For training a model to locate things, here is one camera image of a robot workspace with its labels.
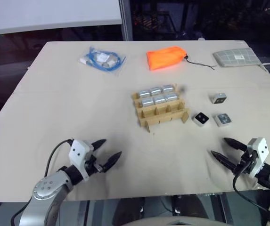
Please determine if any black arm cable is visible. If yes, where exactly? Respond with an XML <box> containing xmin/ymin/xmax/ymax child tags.
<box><xmin>232</xmin><ymin>168</ymin><xmax>270</xmax><ymax>226</ymax></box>
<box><xmin>10</xmin><ymin>139</ymin><xmax>74</xmax><ymax>226</ymax></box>

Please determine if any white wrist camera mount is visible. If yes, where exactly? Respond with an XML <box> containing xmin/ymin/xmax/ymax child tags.
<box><xmin>247</xmin><ymin>137</ymin><xmax>270</xmax><ymax>178</ymax></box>
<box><xmin>68</xmin><ymin>139</ymin><xmax>94</xmax><ymax>181</ymax></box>

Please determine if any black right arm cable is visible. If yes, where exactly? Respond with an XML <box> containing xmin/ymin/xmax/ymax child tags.
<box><xmin>232</xmin><ymin>168</ymin><xmax>270</xmax><ymax>226</ymax></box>

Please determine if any orange drawstring pouch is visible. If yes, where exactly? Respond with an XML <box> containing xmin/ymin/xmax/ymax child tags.
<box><xmin>146</xmin><ymin>46</ymin><xmax>217</xmax><ymax>71</ymax></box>

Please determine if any cardboard divider tray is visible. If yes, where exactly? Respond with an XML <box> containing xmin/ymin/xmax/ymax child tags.
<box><xmin>131</xmin><ymin>82</ymin><xmax>189</xmax><ymax>132</ymax></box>

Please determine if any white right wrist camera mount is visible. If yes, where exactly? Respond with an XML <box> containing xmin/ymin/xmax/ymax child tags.
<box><xmin>247</xmin><ymin>137</ymin><xmax>270</xmax><ymax>178</ymax></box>

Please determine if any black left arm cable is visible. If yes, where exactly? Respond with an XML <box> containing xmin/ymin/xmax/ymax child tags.
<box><xmin>10</xmin><ymin>139</ymin><xmax>74</xmax><ymax>226</ymax></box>

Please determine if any white board panel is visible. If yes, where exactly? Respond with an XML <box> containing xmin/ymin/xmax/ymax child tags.
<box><xmin>0</xmin><ymin>0</ymin><xmax>123</xmax><ymax>37</ymax></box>

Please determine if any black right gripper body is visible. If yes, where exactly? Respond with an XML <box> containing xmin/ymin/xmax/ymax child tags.
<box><xmin>234</xmin><ymin>150</ymin><xmax>258</xmax><ymax>175</ymax></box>

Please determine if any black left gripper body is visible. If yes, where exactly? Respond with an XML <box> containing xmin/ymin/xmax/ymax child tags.
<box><xmin>85</xmin><ymin>144</ymin><xmax>105</xmax><ymax>177</ymax></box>

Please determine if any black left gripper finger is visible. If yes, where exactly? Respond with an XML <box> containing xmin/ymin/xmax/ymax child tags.
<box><xmin>101</xmin><ymin>151</ymin><xmax>123</xmax><ymax>173</ymax></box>
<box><xmin>91</xmin><ymin>139</ymin><xmax>107</xmax><ymax>153</ymax></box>

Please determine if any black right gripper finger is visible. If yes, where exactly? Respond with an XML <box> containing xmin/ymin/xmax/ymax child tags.
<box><xmin>210</xmin><ymin>150</ymin><xmax>238</xmax><ymax>170</ymax></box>
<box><xmin>223</xmin><ymin>137</ymin><xmax>248</xmax><ymax>151</ymax></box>

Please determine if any grey checked pouch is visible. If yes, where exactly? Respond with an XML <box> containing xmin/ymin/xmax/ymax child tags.
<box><xmin>212</xmin><ymin>48</ymin><xmax>270</xmax><ymax>71</ymax></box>

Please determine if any beige robot torso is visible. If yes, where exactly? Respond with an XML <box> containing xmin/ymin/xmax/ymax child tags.
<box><xmin>125</xmin><ymin>215</ymin><xmax>222</xmax><ymax>226</ymax></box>

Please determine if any plastic bag with blue cable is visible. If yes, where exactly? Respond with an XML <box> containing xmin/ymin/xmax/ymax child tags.
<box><xmin>79</xmin><ymin>46</ymin><xmax>127</xmax><ymax>76</ymax></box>

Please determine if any small cube black face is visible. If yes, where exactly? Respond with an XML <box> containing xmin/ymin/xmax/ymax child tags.
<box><xmin>193</xmin><ymin>112</ymin><xmax>210</xmax><ymax>128</ymax></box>

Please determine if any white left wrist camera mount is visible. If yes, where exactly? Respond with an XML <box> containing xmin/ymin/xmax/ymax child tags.
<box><xmin>68</xmin><ymin>139</ymin><xmax>94</xmax><ymax>181</ymax></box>

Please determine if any grey metal post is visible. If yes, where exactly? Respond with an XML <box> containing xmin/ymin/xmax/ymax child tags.
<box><xmin>119</xmin><ymin>0</ymin><xmax>134</xmax><ymax>42</ymax></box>

